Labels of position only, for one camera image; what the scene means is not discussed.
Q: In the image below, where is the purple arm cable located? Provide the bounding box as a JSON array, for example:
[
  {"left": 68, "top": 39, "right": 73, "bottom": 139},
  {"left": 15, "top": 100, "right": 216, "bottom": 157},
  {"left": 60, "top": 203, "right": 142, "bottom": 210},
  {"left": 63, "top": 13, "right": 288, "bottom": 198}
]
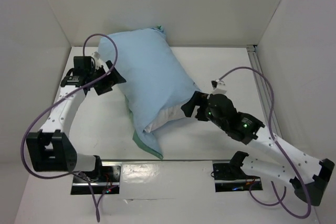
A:
[
  {"left": 211, "top": 66, "right": 313, "bottom": 219},
  {"left": 20, "top": 33, "right": 118, "bottom": 222}
]

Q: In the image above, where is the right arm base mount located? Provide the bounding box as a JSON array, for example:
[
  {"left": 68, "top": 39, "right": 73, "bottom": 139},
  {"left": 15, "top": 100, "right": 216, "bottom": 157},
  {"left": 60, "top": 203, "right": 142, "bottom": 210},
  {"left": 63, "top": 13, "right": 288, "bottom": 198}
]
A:
[{"left": 211, "top": 151, "right": 263, "bottom": 193}]

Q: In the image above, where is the white pillow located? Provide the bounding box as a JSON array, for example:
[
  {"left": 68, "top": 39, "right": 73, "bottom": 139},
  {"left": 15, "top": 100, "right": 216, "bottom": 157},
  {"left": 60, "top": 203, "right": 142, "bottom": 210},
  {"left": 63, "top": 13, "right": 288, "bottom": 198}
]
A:
[{"left": 144, "top": 104, "right": 186, "bottom": 133}]

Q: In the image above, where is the light blue pillowcase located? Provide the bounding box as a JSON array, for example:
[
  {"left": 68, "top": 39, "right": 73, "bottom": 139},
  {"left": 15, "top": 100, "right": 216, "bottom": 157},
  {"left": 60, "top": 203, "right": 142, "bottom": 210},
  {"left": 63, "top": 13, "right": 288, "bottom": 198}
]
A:
[{"left": 98, "top": 27, "right": 199, "bottom": 159}]

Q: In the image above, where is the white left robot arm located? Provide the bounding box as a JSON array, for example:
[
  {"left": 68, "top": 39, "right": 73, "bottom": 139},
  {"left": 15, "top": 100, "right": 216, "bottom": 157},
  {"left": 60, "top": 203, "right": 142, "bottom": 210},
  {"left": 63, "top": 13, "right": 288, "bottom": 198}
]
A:
[{"left": 25, "top": 56, "right": 126, "bottom": 182}]

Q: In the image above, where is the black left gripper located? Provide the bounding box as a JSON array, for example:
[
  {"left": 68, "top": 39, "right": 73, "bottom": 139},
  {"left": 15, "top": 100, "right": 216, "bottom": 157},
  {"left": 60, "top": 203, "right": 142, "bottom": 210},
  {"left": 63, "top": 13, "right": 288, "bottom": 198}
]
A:
[{"left": 88, "top": 60, "right": 126, "bottom": 95}]

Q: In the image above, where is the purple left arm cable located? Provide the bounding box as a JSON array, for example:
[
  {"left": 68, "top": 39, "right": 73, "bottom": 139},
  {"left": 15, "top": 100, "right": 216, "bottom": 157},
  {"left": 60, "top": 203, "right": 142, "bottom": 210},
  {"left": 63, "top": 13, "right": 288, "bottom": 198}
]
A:
[{"left": 20, "top": 33, "right": 118, "bottom": 222}]

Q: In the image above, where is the aluminium rail frame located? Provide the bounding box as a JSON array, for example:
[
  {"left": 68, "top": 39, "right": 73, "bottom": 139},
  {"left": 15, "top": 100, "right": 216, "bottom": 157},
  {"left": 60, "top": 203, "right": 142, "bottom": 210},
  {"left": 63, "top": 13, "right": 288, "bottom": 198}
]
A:
[{"left": 246, "top": 44, "right": 288, "bottom": 158}]

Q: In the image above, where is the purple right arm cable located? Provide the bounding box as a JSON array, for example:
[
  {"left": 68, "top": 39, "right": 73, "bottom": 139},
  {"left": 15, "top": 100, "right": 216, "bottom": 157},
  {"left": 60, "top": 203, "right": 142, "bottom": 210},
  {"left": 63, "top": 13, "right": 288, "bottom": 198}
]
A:
[{"left": 211, "top": 66, "right": 313, "bottom": 219}]

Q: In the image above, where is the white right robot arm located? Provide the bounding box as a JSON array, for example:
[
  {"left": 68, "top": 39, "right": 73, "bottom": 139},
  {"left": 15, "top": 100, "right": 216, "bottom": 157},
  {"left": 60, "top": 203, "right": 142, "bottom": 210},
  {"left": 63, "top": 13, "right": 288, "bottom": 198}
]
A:
[{"left": 181, "top": 91, "right": 335, "bottom": 206}]

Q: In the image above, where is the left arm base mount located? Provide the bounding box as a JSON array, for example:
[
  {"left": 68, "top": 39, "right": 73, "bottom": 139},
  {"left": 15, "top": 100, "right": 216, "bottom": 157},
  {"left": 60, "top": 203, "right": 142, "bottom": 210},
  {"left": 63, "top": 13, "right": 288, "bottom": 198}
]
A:
[{"left": 70, "top": 161, "right": 121, "bottom": 195}]

